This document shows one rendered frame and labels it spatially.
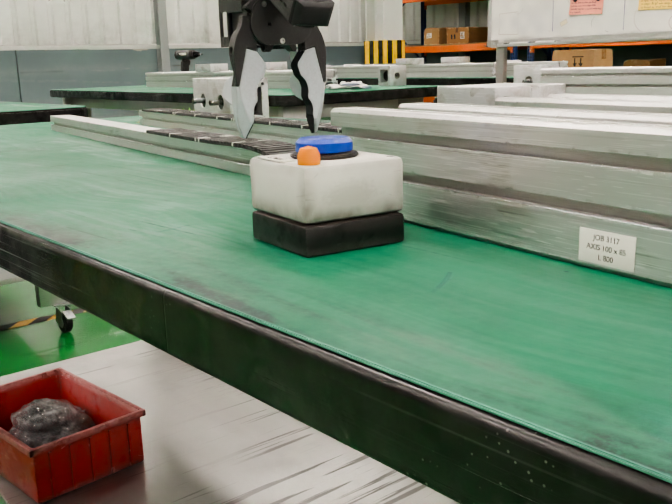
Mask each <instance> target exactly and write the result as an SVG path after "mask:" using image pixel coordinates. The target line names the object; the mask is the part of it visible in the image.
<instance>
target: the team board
mask: <svg viewBox="0 0 672 504"><path fill-rule="evenodd" d="M661 40H672V0H488V36H487V46H488V47H491V48H496V83H506V81H507V47H513V46H535V45H559V44H584V43H610V42H635V41H661Z"/></svg>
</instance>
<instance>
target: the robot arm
mask: <svg viewBox="0 0 672 504"><path fill-rule="evenodd" d="M334 4H335V3H334V2H333V1H332V0H218V7H219V23H220V40H221V48H223V47H229V57H230V62H231V66H232V70H233V75H232V76H231V77H230V78H229V79H228V80H227V81H226V82H225V84H224V87H223V92H222V95H223V99H224V100H225V101H227V102H228V103H229V104H230V105H232V107H233V113H234V119H235V123H236V126H237V129H238V131H239V134H240V137H241V138H244V139H247V137H248V135H249V133H250V131H251V129H252V127H253V124H254V122H255V120H254V108H255V106H256V104H257V101H258V94H257V88H258V85H259V82H260V81H261V80H262V79H263V77H264V75H265V71H266V63H265V62H264V60H263V59H262V58H261V56H260V55H259V54H258V52H256V51H257V48H261V51H262V52H271V50H272V49H286V50H287V51H288V52H290V59H291V68H292V71H293V73H292V75H291V77H290V78H289V83H290V87H291V90H292V92H293V94H294V95H295V96H296V97H298V98H300V99H301V100H303V101H304V103H305V105H306V118H307V122H308V125H309V128H310V131H311V133H315V132H317V130H318V127H319V123H320V119H321V114H322V108H323V102H324V91H325V82H326V47H325V42H324V39H323V36H322V34H321V32H320V30H319V28H318V26H325V27H328V26H329V22H330V18H331V15H332V11H333V8H334ZM223 12H226V15H227V33H228V37H224V27H223ZM296 44H298V49H297V48H296Z"/></svg>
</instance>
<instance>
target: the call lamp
mask: <svg viewBox="0 0 672 504"><path fill-rule="evenodd" d="M319 164H321V161H320V153H319V151H318V149H317V147H312V146H305V147H302V148H300V149H299V152H298V154H297V165H302V166H311V165H319Z"/></svg>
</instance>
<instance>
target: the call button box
mask: <svg viewBox="0 0 672 504"><path fill-rule="evenodd" d="M297 154H298V152H296V151H295V152H292V153H288V154H277V155H267V156H256V157H253V158H252V159H251V160H250V171H251V190H252V205H253V208H254V209H257V210H256V211H254V212H253V213H252V220H253V235H254V238H256V239H259V240H262V241H264V242H267V243H270V244H272V245H275V246H278V247H281V248H283V249H286V250H289V251H291V252H294V253H297V254H300V255H302V256H305V257H308V258H309V257H314V256H320V255H326V254H332V253H338V252H344V251H349V250H355V249H361V248H367V247H373V246H379V245H384V244H390V243H396V242H401V241H403V239H404V216H403V214H402V213H400V212H397V211H400V210H401V209H402V207H403V162H402V159H401V158H400V157H397V156H394V155H383V154H376V153H369V152H362V151H356V150H351V151H346V152H339V153H332V154H320V161H321V164H319V165H311V166H302V165H297Z"/></svg>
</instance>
